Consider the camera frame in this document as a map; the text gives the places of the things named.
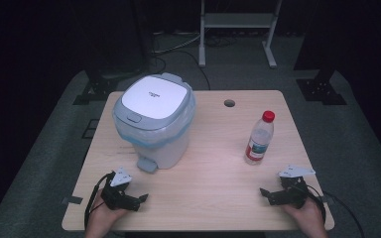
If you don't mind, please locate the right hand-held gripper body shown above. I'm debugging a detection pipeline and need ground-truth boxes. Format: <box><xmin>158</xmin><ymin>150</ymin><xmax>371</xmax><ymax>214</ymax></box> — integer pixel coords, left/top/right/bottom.
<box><xmin>277</xmin><ymin>164</ymin><xmax>317</xmax><ymax>210</ymax></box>

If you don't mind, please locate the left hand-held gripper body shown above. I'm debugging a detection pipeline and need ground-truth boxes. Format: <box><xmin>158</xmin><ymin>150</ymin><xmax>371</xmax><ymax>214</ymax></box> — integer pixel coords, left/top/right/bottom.
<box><xmin>100</xmin><ymin>166</ymin><xmax>142</xmax><ymax>212</ymax></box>

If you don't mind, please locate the person's left hand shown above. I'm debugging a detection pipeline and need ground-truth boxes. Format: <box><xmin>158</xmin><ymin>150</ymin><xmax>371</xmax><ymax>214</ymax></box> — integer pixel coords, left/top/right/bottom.
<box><xmin>84</xmin><ymin>188</ymin><xmax>129</xmax><ymax>238</ymax></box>

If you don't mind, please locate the person's right hand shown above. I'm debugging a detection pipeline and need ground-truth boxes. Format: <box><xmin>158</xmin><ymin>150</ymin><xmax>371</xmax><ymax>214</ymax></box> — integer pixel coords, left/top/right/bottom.
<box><xmin>281</xmin><ymin>197</ymin><xmax>329</xmax><ymax>238</ymax></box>

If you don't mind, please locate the clear bottle with red cap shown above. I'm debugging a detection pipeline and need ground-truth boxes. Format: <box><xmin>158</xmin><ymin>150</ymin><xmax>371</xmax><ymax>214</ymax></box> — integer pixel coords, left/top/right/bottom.
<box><xmin>243</xmin><ymin>110</ymin><xmax>276</xmax><ymax>166</ymax></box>

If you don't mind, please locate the dark floor socket plate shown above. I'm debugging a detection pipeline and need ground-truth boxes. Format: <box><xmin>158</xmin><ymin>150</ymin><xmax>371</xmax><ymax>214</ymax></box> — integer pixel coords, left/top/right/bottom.
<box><xmin>80</xmin><ymin>118</ymin><xmax>100</xmax><ymax>140</ymax></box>

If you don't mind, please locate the light blue trash bag liner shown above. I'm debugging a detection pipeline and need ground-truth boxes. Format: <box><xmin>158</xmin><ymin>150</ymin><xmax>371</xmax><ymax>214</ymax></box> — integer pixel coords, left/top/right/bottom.
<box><xmin>116</xmin><ymin>97</ymin><xmax>196</xmax><ymax>150</ymax></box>

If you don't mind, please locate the white grey pedal trash bin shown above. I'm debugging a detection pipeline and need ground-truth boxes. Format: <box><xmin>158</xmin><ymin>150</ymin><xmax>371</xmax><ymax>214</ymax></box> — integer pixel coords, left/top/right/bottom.
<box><xmin>112</xmin><ymin>71</ymin><xmax>197</xmax><ymax>175</ymax></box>

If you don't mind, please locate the white metal stand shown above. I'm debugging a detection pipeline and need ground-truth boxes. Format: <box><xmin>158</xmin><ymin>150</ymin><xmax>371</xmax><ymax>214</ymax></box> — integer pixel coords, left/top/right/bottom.
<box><xmin>197</xmin><ymin>0</ymin><xmax>284</xmax><ymax>69</ymax></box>

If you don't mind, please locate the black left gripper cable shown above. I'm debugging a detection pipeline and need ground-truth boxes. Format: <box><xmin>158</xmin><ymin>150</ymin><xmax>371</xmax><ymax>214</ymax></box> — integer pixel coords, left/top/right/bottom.
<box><xmin>83</xmin><ymin>173</ymin><xmax>114</xmax><ymax>230</ymax></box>

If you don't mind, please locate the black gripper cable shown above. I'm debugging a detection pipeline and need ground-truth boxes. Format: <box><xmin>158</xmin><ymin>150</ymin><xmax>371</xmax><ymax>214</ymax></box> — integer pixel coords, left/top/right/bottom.
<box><xmin>302</xmin><ymin>183</ymin><xmax>366</xmax><ymax>238</ymax></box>
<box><xmin>83</xmin><ymin>173</ymin><xmax>114</xmax><ymax>230</ymax></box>

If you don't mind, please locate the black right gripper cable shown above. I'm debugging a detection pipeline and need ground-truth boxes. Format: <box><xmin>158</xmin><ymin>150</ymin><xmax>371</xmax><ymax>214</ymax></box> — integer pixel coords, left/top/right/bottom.
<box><xmin>302</xmin><ymin>183</ymin><xmax>366</xmax><ymax>238</ymax></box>

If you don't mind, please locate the black stand with base plate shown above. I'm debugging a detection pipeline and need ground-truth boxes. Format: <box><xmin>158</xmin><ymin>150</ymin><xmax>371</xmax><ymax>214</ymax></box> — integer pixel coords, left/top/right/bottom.
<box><xmin>71</xmin><ymin>0</ymin><xmax>154</xmax><ymax>106</ymax></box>
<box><xmin>293</xmin><ymin>0</ymin><xmax>348</xmax><ymax>106</ymax></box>

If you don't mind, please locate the black floor cable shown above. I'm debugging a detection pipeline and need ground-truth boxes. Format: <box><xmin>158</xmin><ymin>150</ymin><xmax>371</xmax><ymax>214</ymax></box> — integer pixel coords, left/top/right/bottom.
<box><xmin>150</xmin><ymin>31</ymin><xmax>211</xmax><ymax>91</ymax></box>

